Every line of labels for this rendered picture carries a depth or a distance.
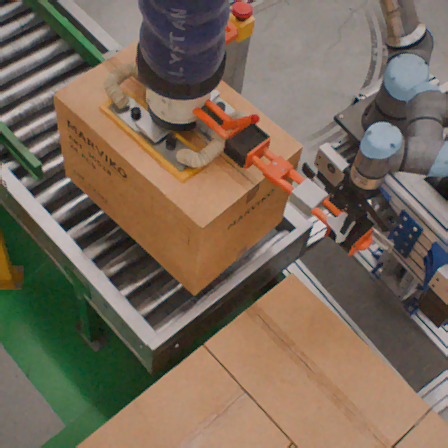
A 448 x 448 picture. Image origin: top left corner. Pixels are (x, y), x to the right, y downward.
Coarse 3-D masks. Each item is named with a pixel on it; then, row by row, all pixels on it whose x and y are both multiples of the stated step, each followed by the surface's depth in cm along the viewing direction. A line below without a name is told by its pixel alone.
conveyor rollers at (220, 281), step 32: (0, 0) 313; (0, 32) 301; (32, 32) 303; (32, 64) 296; (64, 64) 296; (0, 96) 284; (32, 128) 278; (64, 192) 267; (96, 224) 260; (96, 256) 255; (128, 256) 254; (256, 256) 258; (128, 288) 248
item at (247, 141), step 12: (240, 132) 199; (252, 132) 199; (264, 132) 199; (228, 144) 196; (240, 144) 197; (252, 144) 197; (264, 144) 196; (228, 156) 200; (240, 156) 195; (252, 156) 195
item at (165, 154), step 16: (128, 96) 217; (112, 112) 215; (128, 112) 214; (144, 112) 215; (128, 128) 212; (144, 144) 210; (160, 144) 210; (176, 144) 210; (160, 160) 208; (176, 160) 207; (176, 176) 206
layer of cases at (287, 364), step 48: (288, 288) 254; (240, 336) 243; (288, 336) 245; (336, 336) 246; (192, 384) 233; (240, 384) 235; (288, 384) 236; (336, 384) 238; (384, 384) 239; (96, 432) 223; (144, 432) 225; (192, 432) 226; (240, 432) 227; (288, 432) 229; (336, 432) 230; (384, 432) 231; (432, 432) 233
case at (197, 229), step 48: (96, 96) 219; (144, 96) 221; (240, 96) 224; (96, 144) 218; (192, 144) 214; (288, 144) 217; (96, 192) 241; (144, 192) 213; (192, 192) 205; (240, 192) 207; (144, 240) 235; (192, 240) 209; (240, 240) 231; (192, 288) 230
